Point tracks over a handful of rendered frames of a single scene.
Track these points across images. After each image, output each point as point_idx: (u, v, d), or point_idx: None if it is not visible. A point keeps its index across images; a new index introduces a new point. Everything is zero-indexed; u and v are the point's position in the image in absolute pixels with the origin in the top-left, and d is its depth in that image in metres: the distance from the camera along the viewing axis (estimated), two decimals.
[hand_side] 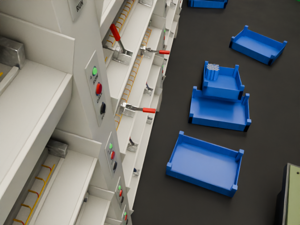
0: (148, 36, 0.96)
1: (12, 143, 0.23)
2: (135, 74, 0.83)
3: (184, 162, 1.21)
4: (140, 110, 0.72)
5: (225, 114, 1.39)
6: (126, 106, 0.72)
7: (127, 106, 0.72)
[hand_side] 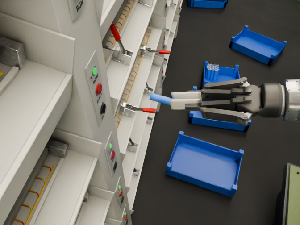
0: (148, 36, 0.96)
1: (12, 143, 0.23)
2: (135, 74, 0.83)
3: (184, 162, 1.21)
4: (140, 110, 0.72)
5: None
6: (126, 106, 0.72)
7: (127, 106, 0.72)
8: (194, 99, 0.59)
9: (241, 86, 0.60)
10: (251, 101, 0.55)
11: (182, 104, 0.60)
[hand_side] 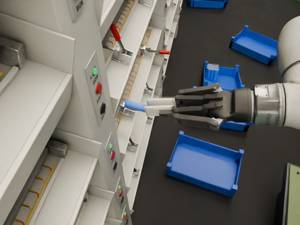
0: (148, 36, 0.96)
1: (12, 143, 0.23)
2: (135, 74, 0.83)
3: (184, 162, 1.21)
4: None
5: None
6: None
7: None
8: (168, 106, 0.60)
9: (214, 92, 0.61)
10: (222, 107, 0.56)
11: (156, 110, 0.61)
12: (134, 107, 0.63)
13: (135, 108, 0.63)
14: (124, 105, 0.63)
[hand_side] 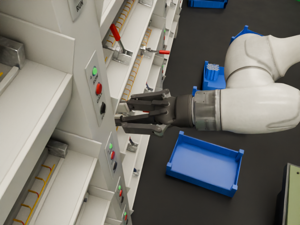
0: (148, 36, 0.96)
1: (12, 143, 0.23)
2: (135, 74, 0.83)
3: (184, 162, 1.21)
4: (140, 110, 0.72)
5: None
6: None
7: None
8: (117, 114, 0.62)
9: (163, 97, 0.63)
10: (166, 113, 0.58)
11: None
12: None
13: None
14: None
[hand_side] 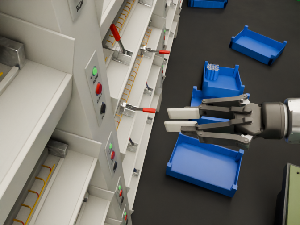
0: (148, 36, 0.96)
1: (12, 143, 0.23)
2: (135, 74, 0.83)
3: (184, 162, 1.21)
4: (140, 110, 0.72)
5: None
6: (126, 106, 0.72)
7: (127, 106, 0.72)
8: (190, 122, 0.55)
9: (240, 104, 0.56)
10: (252, 122, 0.51)
11: (178, 127, 0.56)
12: None
13: None
14: None
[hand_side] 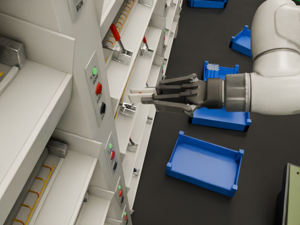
0: None
1: (12, 143, 0.23)
2: (130, 72, 0.83)
3: (184, 162, 1.21)
4: (133, 103, 0.70)
5: (225, 114, 1.39)
6: (121, 105, 0.72)
7: (122, 105, 0.72)
8: None
9: (188, 107, 0.62)
10: None
11: (142, 93, 0.69)
12: None
13: None
14: None
